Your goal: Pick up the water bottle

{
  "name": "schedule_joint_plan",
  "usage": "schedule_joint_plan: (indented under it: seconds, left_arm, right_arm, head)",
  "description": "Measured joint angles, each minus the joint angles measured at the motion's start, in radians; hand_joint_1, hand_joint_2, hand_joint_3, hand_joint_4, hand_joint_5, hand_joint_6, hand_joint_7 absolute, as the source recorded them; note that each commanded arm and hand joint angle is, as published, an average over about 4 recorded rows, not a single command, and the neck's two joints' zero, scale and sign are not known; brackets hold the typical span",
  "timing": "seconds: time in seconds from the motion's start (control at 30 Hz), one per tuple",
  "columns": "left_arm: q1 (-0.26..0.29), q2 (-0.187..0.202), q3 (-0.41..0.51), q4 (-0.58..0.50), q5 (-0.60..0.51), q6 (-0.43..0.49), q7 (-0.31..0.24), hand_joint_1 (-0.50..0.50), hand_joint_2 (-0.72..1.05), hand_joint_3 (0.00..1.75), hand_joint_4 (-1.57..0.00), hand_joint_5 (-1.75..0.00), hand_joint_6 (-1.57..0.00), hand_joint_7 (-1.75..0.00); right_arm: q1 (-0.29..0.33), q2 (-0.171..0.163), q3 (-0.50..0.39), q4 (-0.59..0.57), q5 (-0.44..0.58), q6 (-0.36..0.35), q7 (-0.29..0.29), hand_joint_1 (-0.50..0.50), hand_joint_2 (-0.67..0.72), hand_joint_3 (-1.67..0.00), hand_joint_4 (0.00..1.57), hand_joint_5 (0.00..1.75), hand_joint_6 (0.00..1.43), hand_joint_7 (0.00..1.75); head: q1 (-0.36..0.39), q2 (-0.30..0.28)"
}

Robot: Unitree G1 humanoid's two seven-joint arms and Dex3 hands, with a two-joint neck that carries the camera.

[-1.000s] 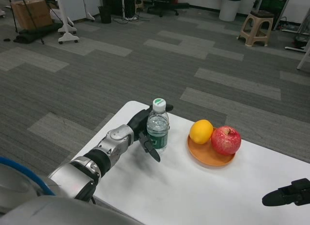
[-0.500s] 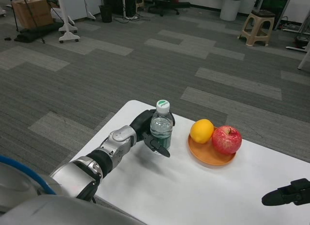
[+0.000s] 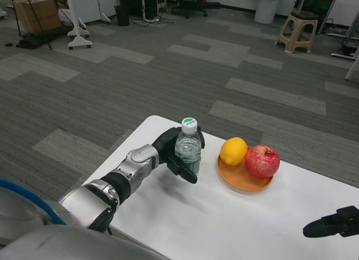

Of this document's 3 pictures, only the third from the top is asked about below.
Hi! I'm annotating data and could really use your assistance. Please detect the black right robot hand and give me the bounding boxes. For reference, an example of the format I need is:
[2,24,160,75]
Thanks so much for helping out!
[302,206,359,238]

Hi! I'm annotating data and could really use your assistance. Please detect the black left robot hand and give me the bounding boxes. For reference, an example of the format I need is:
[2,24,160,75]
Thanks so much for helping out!
[151,125,206,185]

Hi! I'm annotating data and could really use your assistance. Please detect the clear water bottle green label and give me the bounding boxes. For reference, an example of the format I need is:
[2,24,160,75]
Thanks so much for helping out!
[174,117,202,182]

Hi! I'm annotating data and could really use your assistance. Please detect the yellow orange fruit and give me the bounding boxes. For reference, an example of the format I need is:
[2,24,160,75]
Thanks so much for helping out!
[219,137,248,166]

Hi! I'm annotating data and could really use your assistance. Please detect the orange round plate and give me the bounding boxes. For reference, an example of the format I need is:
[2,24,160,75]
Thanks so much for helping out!
[217,145,275,192]

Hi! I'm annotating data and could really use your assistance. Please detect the red apple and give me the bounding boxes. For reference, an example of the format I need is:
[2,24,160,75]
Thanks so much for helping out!
[245,144,281,179]

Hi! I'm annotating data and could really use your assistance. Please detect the black trash bin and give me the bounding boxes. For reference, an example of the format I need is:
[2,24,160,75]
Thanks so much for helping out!
[114,4,130,26]

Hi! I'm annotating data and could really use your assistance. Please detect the white office desk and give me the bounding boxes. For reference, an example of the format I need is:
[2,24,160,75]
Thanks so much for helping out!
[120,0,169,21]

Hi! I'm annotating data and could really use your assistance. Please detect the silver robot chest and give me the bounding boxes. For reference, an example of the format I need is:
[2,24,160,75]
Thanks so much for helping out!
[0,184,169,260]

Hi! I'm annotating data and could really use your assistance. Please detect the black mesh office chair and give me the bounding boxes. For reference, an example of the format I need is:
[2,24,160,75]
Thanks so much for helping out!
[171,0,208,19]

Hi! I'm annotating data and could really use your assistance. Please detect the black under-desk cabinet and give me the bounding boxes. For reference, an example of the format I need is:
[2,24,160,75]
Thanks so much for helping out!
[121,0,158,18]

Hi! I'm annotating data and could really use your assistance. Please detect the white table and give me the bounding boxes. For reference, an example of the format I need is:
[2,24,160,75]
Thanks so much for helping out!
[344,45,359,81]

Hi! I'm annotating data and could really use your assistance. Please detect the white wheeled partition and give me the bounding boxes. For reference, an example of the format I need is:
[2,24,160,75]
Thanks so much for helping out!
[63,0,118,50]

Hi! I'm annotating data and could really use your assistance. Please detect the green plant in white pot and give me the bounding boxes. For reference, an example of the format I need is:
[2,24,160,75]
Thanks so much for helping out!
[245,0,295,25]

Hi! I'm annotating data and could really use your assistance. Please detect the black floor bag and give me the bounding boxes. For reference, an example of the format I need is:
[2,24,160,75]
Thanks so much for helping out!
[15,26,74,50]

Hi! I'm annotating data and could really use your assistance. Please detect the black tripod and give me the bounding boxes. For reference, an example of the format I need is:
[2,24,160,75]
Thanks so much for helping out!
[8,0,76,50]

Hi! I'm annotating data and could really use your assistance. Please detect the beige plastic stool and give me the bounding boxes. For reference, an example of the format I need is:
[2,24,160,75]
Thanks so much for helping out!
[276,11,320,54]

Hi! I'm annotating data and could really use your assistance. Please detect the brown cardboard box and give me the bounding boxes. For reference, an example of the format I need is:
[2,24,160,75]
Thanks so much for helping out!
[12,0,62,34]

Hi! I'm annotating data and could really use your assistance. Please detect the black green glass cabinet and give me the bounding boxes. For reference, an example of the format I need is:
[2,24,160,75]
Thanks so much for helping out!
[298,0,337,35]

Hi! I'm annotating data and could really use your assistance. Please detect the blue cable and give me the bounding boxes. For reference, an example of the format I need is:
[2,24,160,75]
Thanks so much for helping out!
[0,178,68,226]

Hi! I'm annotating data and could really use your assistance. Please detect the white desk with cables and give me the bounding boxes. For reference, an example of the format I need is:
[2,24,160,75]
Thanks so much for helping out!
[330,10,359,61]

